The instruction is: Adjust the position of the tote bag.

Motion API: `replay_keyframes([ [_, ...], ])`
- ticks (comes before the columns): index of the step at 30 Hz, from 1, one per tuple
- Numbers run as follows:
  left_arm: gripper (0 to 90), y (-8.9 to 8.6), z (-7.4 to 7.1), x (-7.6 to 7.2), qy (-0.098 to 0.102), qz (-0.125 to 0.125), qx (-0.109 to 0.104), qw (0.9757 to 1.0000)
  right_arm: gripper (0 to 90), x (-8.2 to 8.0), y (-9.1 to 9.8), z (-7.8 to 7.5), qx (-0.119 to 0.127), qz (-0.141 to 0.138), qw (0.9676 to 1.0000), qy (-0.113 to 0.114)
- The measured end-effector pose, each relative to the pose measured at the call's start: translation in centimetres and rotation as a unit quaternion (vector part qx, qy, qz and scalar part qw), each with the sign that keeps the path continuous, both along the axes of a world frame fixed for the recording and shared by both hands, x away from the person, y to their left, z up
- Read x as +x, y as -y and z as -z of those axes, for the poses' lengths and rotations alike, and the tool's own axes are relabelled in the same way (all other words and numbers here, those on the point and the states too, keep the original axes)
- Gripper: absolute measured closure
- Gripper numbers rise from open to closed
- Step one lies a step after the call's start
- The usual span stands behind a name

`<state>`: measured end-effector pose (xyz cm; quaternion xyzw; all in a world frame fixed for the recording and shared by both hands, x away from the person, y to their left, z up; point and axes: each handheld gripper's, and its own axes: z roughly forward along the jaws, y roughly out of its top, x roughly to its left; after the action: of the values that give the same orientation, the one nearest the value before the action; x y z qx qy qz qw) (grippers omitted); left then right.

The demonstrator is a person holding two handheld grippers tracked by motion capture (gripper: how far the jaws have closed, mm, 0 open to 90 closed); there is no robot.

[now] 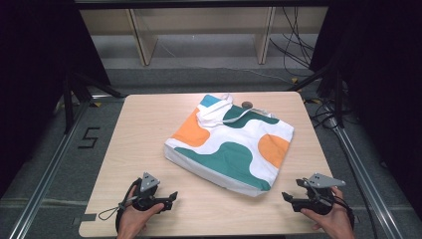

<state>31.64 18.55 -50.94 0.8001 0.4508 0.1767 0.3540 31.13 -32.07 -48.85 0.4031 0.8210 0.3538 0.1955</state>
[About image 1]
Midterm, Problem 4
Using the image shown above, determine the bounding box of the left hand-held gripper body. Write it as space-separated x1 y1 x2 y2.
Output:
131 172 170 212

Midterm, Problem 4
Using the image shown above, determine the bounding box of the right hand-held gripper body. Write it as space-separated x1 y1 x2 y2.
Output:
296 172 346 215

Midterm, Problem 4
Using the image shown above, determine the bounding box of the white tote bag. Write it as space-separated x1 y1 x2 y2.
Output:
163 93 296 198

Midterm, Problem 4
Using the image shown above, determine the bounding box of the person's left hand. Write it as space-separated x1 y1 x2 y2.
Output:
117 185 165 239

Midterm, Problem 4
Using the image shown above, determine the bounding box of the person's right hand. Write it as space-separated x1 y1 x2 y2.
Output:
300 186 355 239

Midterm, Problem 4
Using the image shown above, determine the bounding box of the black metal stand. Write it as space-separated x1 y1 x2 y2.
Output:
288 61 346 129
62 70 124 134

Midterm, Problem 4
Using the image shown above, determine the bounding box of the black curtain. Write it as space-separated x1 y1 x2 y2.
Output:
0 0 111 198
309 0 422 230

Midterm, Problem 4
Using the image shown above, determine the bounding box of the light wooden shelf unit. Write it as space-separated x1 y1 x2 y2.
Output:
79 6 329 67

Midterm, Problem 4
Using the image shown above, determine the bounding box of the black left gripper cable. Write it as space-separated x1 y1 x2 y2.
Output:
114 178 143 233

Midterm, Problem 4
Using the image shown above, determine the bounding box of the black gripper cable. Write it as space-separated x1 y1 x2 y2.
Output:
332 194 356 231
114 178 143 233

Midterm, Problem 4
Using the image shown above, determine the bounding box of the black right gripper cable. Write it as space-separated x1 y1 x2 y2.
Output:
332 194 356 231

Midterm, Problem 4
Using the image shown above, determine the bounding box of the grey lanyard loop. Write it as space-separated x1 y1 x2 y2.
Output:
98 195 137 221

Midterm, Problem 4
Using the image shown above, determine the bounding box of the black floor cable tangle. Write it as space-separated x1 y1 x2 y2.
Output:
304 99 340 129

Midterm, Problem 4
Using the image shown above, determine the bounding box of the black hanging cable bundle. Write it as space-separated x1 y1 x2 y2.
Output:
269 6 317 78

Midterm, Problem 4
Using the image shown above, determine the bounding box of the black overhead frame bar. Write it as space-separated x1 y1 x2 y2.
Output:
73 0 332 10

